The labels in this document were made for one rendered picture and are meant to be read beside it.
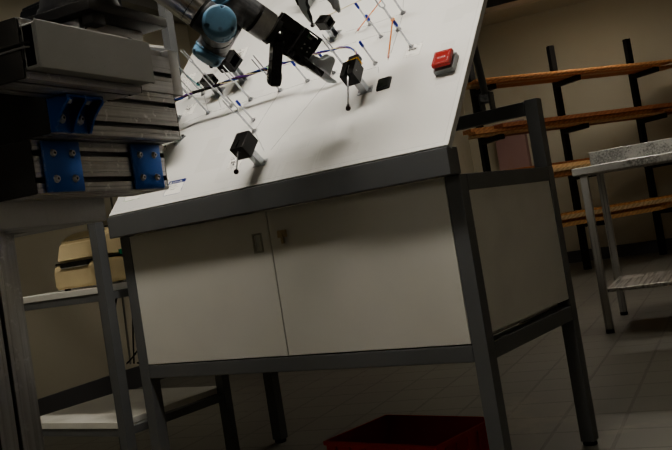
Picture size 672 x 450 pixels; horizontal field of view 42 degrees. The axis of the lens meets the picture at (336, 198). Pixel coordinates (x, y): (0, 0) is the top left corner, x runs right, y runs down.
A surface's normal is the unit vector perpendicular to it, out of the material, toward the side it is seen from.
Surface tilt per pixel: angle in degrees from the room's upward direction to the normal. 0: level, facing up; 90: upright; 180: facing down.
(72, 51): 90
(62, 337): 90
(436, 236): 90
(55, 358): 90
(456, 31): 49
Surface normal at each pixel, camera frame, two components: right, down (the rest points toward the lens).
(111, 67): 0.90, -0.16
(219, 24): 0.18, -0.07
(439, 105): -0.53, -0.61
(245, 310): -0.57, 0.06
